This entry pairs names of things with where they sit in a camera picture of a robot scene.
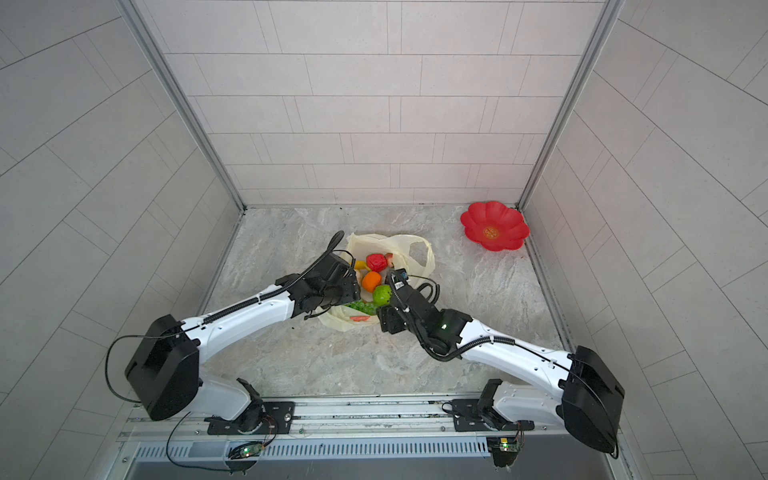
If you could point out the translucent yellowish plastic bag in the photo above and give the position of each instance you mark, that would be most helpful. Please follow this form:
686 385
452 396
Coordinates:
409 252

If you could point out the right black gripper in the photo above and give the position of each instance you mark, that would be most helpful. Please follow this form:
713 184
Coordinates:
390 313

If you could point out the red flower-shaped plate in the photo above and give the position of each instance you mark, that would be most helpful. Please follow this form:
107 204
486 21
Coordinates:
494 226

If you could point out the left small circuit board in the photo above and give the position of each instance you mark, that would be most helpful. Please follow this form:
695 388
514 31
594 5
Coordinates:
250 451

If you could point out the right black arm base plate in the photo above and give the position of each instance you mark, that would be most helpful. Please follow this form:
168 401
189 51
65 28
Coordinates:
478 415

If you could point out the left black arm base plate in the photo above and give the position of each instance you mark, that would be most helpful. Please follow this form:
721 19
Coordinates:
276 418

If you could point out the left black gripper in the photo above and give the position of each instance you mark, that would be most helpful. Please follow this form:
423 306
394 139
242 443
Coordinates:
352 291

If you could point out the green toy vegetable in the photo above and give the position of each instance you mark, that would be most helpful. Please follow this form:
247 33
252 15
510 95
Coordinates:
363 307

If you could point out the red toy fruit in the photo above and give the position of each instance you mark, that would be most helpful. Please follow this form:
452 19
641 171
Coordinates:
377 262

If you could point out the green toy apple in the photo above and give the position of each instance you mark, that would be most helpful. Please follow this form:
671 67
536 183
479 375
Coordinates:
382 295

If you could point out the right aluminium corner post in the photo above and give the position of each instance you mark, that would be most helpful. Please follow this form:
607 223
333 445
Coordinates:
605 22

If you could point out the aluminium mounting rail frame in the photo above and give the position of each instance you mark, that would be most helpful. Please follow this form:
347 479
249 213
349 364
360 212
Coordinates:
336 428

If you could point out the left aluminium corner post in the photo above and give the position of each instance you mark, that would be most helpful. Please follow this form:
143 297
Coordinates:
171 86

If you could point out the right small circuit board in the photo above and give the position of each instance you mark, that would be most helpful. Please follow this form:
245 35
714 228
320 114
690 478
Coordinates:
504 451

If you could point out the small circuit board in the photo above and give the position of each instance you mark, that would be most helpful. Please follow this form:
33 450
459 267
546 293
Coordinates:
504 451
250 451

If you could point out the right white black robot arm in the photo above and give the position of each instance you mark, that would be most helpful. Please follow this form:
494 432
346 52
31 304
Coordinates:
575 389

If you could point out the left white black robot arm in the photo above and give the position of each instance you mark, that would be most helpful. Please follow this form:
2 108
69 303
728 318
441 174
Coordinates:
166 371

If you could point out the orange toy fruit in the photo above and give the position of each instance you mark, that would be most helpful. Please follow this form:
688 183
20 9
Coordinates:
371 281

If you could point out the aluminium corner post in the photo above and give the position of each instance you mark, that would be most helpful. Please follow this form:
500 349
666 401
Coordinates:
171 86
605 22

